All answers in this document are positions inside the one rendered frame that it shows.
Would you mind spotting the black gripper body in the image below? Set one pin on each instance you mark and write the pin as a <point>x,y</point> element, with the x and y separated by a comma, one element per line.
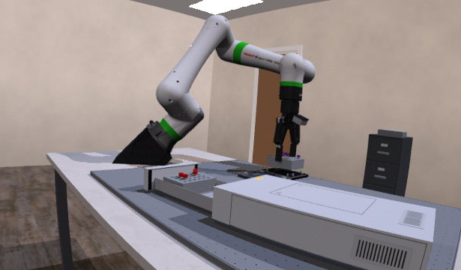
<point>288,108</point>

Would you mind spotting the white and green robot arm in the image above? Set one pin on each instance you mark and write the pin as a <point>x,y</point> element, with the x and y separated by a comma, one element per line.
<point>173,93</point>

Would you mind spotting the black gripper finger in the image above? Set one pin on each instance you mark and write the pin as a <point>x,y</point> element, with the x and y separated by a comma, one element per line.
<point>295,138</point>
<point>279,136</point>

